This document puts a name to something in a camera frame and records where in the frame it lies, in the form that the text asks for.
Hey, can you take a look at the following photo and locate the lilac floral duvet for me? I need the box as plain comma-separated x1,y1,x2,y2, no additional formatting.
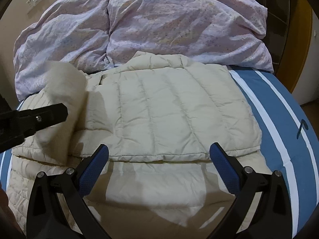
13,0,274,100

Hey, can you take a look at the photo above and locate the blue white striped bed sheet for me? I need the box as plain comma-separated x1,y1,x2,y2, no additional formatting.
2,67,318,236

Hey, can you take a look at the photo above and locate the beige puffer down jacket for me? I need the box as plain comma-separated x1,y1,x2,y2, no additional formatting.
7,52,269,238

